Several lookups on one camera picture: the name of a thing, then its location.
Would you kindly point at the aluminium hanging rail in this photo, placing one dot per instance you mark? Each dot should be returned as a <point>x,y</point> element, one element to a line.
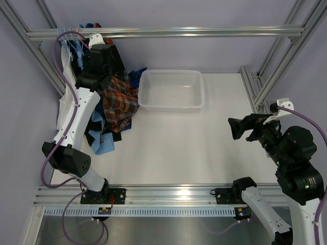
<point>181,32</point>

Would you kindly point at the pink wire hanger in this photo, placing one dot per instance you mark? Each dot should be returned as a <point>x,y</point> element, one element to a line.
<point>82,40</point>

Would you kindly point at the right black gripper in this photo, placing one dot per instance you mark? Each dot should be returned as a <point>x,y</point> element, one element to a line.
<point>259,124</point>

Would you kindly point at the aluminium front rail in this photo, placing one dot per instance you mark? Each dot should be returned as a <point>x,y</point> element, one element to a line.
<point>137,195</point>

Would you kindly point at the blue plaid shirt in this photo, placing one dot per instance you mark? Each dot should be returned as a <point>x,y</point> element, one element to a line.
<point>135,75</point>

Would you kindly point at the red brown plaid shirt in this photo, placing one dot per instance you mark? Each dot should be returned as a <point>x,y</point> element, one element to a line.
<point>120,101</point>

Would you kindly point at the white plastic basket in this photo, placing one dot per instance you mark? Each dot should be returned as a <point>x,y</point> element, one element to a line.
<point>171,91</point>

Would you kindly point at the light blue shirt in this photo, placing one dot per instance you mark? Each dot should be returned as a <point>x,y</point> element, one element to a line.
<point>102,143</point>

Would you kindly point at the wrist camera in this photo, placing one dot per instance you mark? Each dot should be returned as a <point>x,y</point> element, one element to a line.
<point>95,38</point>
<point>279,109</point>

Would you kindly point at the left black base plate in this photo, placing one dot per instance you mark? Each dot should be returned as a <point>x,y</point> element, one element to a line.
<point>115,196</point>

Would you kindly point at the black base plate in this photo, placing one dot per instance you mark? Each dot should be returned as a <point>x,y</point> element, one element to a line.
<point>226,196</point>
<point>115,196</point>

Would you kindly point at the white shirt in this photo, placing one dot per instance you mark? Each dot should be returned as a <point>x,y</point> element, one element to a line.
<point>66,101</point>

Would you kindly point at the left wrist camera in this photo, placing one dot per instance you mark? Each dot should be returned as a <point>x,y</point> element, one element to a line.
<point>95,38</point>

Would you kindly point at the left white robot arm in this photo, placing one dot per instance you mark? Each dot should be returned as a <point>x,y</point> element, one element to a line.
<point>64,152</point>

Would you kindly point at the black shirt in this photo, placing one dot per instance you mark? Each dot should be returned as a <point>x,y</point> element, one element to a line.
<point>117,67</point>

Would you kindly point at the left aluminium frame post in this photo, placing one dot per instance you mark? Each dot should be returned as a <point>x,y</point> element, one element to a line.
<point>33,47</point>

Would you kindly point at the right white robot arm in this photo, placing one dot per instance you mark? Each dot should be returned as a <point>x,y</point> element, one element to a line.
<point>299,180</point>

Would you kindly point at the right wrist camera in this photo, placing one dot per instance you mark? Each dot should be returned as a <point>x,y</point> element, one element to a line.
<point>279,109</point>

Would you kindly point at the white slotted cable duct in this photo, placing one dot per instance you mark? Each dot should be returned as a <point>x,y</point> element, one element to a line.
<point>142,211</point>

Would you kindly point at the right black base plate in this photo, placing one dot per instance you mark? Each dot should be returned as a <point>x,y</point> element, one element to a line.
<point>226,196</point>

